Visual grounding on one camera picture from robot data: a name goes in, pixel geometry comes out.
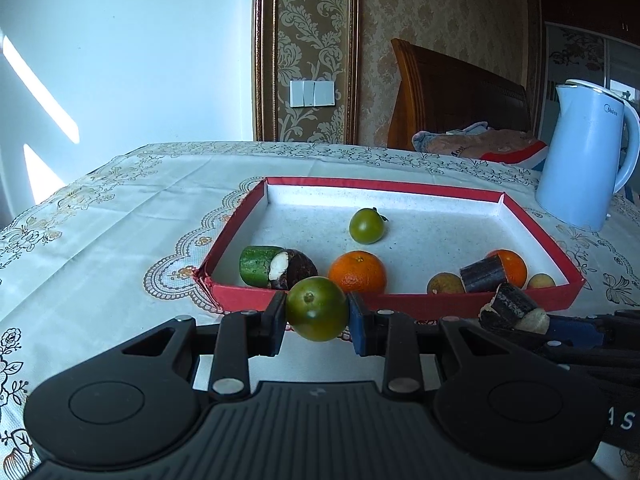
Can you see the dark water chestnut white cut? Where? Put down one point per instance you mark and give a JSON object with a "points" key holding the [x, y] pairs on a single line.
{"points": [[300, 270]]}

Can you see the pink printed blanket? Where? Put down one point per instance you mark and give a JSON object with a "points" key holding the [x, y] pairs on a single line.
{"points": [[495, 142]]}

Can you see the red shallow cardboard box tray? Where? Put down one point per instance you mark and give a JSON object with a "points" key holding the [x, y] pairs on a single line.
{"points": [[440, 230]]}

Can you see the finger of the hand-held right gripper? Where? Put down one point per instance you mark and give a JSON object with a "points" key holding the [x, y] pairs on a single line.
{"points": [[575, 332], [590, 360]]}

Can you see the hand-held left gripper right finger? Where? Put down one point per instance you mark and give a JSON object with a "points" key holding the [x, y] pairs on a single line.
{"points": [[357, 327]]}

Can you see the white wall switch panel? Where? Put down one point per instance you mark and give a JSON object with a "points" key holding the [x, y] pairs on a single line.
{"points": [[312, 93]]}

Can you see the red cloth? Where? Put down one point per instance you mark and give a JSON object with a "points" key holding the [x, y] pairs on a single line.
{"points": [[530, 152]]}

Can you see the grey blue cloth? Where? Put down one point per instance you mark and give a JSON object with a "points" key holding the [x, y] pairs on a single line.
{"points": [[425, 140]]}

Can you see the dark wooden wardrobe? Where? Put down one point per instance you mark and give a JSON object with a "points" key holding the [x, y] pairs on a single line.
{"points": [[575, 50]]}

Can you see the light blue electric kettle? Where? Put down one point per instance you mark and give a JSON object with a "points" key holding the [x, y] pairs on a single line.
{"points": [[580, 160]]}

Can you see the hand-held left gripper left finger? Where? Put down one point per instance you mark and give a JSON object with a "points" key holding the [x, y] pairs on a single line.
{"points": [[274, 325]]}

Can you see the dark wooden wall frame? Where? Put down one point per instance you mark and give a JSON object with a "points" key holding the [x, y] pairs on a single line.
{"points": [[259, 60]]}

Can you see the dark sugarcane piece cream ends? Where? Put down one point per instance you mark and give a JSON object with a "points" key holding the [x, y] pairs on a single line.
{"points": [[512, 302]]}

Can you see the green tomato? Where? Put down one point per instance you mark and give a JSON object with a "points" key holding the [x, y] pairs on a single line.
{"points": [[317, 308]]}

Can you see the green cucumber piece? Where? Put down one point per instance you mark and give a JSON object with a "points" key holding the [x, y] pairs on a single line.
{"points": [[257, 265]]}

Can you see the brown longan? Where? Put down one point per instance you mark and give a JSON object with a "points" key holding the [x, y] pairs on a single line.
{"points": [[541, 281], [444, 284]]}

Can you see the dark sugarcane piece grey cut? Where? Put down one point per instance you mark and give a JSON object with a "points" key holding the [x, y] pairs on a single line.
{"points": [[480, 274]]}

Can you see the orange mandarin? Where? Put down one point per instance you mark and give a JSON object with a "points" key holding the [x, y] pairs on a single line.
{"points": [[515, 267], [357, 272]]}

